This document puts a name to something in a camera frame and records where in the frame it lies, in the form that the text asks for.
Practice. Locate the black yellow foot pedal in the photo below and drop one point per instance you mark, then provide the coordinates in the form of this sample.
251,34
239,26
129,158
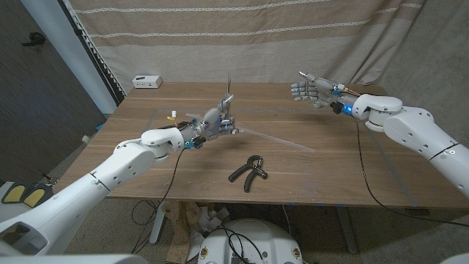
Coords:
14,193
34,196

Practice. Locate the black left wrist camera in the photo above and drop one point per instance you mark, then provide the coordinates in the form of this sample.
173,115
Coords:
198,142

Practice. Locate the dark grey door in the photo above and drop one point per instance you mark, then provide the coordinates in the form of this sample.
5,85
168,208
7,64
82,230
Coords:
36,110

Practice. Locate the beige striped curtain backdrop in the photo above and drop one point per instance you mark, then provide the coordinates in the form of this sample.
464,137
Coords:
234,36

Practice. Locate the stretched clear tape strip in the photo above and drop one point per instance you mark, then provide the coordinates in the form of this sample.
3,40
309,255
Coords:
278,140

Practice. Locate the black zigzag curtain rail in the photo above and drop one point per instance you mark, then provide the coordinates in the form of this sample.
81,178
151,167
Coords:
91,55

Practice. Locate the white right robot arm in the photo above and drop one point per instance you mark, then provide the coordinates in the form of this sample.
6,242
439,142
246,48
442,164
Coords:
414,128

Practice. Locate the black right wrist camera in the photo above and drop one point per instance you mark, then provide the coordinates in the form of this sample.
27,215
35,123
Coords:
337,108

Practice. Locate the black hand grip exerciser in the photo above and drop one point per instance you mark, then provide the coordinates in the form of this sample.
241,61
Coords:
239,172

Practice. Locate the crumpled white paper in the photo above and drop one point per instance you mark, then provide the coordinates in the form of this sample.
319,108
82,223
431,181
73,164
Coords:
209,223

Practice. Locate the white power strip box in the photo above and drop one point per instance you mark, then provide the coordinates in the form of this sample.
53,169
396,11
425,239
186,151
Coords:
146,81

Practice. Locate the small blue object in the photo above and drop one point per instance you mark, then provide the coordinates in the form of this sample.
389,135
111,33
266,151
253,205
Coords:
99,127

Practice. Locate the white table leg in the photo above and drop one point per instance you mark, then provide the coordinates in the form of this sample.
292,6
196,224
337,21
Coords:
158,223

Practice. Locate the grey table leg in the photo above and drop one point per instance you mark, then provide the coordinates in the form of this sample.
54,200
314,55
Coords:
347,231

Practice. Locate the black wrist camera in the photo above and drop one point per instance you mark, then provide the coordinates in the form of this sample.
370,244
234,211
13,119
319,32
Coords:
198,142
337,108

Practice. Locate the white door frame post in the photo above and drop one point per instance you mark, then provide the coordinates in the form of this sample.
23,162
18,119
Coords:
73,55

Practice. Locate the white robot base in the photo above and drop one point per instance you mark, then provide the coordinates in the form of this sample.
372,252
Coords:
264,234

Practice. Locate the brown cardboard piece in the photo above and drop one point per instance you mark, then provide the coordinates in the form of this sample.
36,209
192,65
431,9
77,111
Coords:
179,238

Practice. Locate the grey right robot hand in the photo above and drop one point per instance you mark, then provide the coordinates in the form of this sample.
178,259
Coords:
324,91

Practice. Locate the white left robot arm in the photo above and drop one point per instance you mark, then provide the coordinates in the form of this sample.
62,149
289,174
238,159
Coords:
110,172

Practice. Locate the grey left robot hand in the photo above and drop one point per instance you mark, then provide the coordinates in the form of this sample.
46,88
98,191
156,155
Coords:
212,122

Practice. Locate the small white roll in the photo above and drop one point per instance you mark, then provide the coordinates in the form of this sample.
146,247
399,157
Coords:
86,139

